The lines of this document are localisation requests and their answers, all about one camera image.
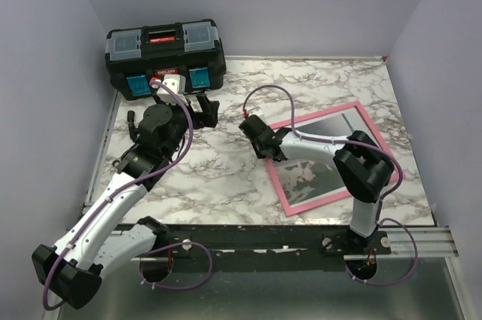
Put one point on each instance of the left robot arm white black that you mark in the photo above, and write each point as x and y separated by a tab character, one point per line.
74	267

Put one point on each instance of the black mounting base plate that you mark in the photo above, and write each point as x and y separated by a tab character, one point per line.
259	248

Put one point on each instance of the black T-handle tool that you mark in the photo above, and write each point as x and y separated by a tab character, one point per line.
132	128

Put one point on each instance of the black plastic toolbox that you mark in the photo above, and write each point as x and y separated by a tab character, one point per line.
193	50

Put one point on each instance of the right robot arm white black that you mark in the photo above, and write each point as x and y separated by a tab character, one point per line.
365	169

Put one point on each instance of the aluminium rail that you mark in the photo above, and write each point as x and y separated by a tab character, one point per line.
431	242

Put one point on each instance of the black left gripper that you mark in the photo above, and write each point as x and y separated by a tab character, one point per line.
208	117

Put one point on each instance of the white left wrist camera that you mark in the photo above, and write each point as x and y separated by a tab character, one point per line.
174	82

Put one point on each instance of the pink picture frame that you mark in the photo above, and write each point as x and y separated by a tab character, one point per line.
313	180

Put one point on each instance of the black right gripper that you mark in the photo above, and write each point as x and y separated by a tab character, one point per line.
256	151

